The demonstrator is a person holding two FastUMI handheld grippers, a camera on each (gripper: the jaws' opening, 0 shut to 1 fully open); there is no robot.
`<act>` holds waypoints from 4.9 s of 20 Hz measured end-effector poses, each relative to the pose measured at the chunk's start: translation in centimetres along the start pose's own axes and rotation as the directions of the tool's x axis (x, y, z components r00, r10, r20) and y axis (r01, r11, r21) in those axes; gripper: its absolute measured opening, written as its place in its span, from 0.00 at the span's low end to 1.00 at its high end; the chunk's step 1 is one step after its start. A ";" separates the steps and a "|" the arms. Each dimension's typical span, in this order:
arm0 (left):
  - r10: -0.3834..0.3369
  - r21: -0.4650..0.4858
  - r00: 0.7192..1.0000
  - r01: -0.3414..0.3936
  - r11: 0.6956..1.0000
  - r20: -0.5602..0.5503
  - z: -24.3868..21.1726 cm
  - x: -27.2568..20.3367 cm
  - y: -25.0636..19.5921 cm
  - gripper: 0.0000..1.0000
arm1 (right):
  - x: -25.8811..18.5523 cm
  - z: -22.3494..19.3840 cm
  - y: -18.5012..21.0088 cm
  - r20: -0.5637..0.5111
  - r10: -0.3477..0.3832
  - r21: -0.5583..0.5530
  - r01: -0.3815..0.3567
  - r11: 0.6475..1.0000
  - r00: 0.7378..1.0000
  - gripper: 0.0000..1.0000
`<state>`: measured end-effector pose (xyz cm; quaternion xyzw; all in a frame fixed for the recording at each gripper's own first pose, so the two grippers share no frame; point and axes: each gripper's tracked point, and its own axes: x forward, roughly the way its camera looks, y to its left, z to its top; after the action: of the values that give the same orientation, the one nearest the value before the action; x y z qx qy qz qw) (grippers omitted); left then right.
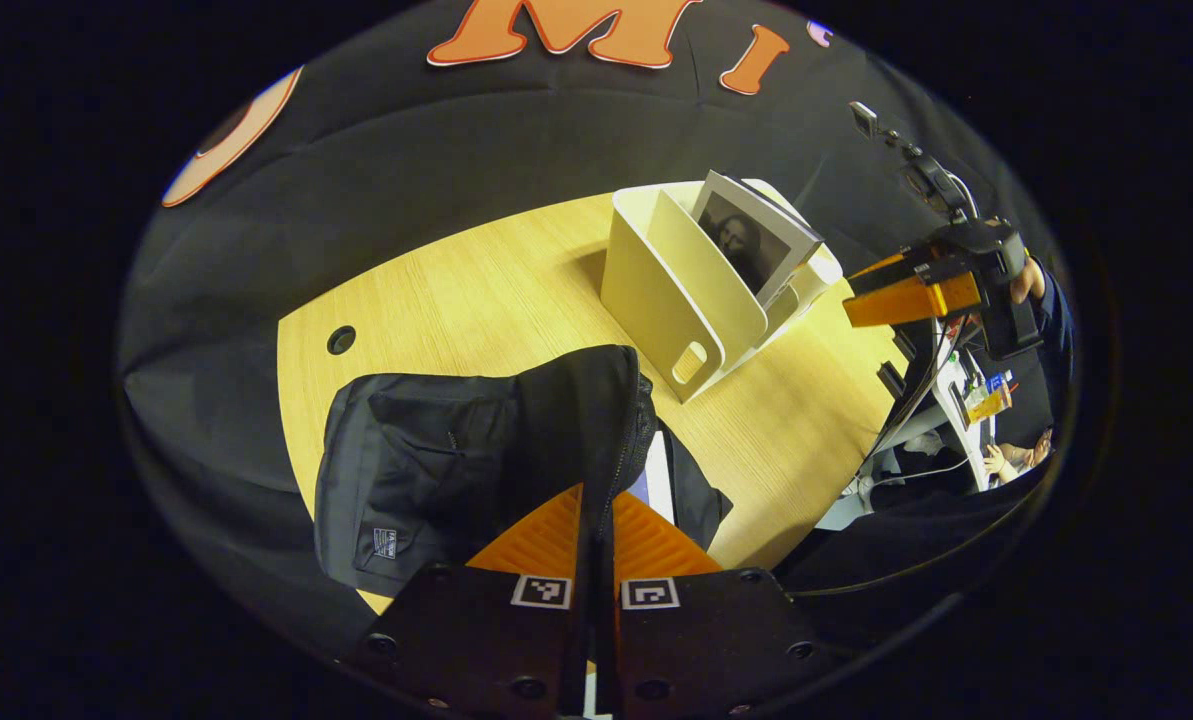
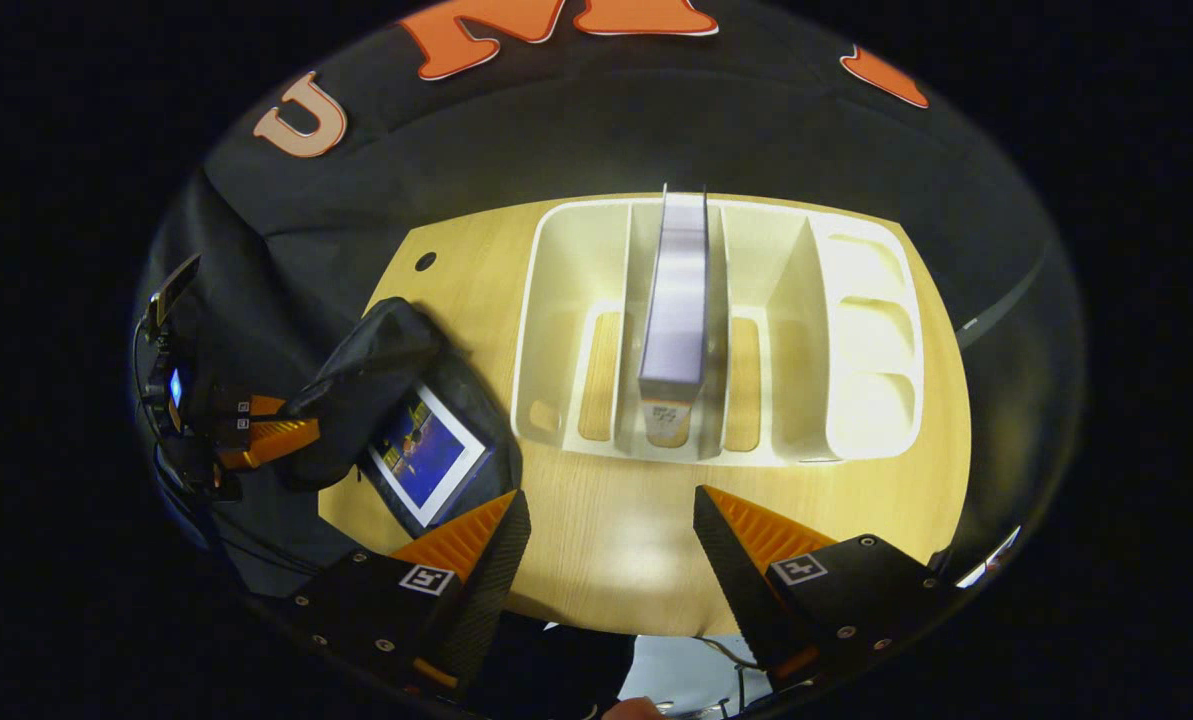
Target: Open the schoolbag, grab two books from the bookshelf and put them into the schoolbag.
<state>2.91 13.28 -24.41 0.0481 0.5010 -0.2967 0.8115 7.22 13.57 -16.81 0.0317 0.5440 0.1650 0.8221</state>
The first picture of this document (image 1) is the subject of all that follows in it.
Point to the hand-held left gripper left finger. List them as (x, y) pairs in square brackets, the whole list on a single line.
[(476, 650)]

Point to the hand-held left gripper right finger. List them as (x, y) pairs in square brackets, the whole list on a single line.
[(716, 640)]

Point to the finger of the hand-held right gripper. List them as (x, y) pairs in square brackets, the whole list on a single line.
[(906, 265), (906, 298)]

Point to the white portrait book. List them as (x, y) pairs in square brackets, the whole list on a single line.
[(751, 240)]

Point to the blue book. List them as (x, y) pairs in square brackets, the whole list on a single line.
[(656, 480)]

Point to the black schoolbag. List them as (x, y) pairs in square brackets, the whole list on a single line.
[(426, 470)]

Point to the white bookshelf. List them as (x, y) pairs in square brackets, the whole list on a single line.
[(656, 290)]

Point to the orange drink bottle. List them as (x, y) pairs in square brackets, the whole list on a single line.
[(986, 400)]

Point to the white office desk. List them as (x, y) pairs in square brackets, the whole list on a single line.
[(956, 420)]

